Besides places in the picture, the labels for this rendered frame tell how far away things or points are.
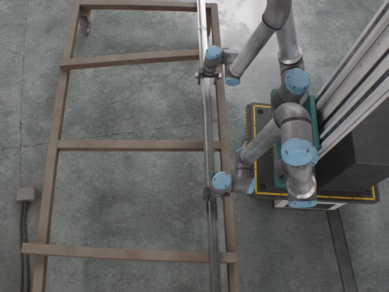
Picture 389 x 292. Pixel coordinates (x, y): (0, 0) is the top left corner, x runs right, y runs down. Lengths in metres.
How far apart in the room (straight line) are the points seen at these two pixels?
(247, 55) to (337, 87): 0.51
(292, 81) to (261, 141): 0.61
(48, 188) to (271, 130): 1.45
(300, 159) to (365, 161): 0.74
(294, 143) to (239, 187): 0.59
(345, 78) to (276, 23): 0.48
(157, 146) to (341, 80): 1.20
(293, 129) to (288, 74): 0.84
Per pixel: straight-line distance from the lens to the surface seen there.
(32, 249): 2.22
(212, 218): 2.11
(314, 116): 2.09
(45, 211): 2.30
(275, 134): 1.49
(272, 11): 1.70
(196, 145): 2.33
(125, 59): 2.61
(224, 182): 1.75
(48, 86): 3.04
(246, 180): 1.79
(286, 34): 1.99
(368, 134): 2.10
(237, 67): 1.99
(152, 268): 2.44
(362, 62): 1.81
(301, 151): 1.28
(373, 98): 1.61
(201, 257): 2.09
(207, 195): 1.94
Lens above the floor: 2.43
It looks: 66 degrees down
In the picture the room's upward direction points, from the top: 15 degrees clockwise
